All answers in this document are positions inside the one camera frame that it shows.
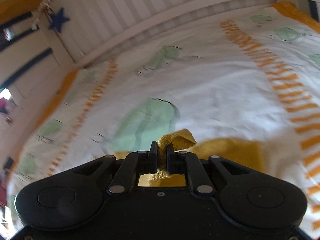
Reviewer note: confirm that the mustard yellow knit garment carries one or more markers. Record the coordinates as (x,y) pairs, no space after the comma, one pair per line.
(244,152)

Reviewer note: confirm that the blue star decoration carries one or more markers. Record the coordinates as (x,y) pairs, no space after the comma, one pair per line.
(58,19)

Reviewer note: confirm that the white patterned bed cover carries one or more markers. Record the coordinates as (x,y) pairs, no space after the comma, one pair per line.
(255,78)

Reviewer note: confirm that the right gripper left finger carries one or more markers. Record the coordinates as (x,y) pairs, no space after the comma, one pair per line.
(135,164)

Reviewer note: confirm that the white slatted bed frame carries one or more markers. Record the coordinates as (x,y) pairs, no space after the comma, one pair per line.
(101,27)

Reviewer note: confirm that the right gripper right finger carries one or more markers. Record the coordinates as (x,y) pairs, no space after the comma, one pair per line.
(189,165)

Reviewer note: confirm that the white shelf unit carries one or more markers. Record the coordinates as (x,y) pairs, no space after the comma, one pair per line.
(31,54)

